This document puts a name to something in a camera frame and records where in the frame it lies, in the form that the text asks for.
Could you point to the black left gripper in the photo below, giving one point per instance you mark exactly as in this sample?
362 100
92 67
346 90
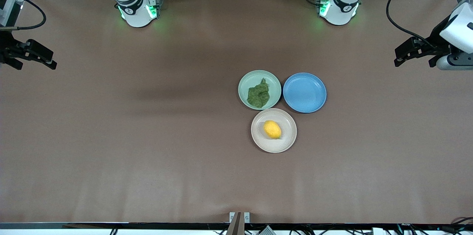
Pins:
437 42

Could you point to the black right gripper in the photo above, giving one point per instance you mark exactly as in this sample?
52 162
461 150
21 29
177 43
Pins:
7 49

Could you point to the green lettuce leaf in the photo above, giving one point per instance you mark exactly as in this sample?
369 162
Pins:
258 94

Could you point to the yellow lemon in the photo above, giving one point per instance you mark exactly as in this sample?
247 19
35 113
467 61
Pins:
272 129

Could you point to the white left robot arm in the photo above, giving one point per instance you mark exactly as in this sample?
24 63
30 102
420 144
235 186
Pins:
342 4

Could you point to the blue plate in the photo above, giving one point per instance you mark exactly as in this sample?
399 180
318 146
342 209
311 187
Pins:
305 92

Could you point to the light green plate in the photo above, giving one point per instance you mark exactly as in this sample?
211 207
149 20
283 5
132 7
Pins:
245 83

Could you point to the beige plate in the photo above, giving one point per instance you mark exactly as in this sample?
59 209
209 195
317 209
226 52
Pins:
262 142

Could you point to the small white box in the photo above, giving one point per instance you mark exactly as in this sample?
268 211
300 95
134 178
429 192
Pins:
377 231

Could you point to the grey vented device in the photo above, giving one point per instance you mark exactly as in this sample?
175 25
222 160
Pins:
266 231

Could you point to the silver metal bracket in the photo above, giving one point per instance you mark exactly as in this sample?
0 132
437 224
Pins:
245 217

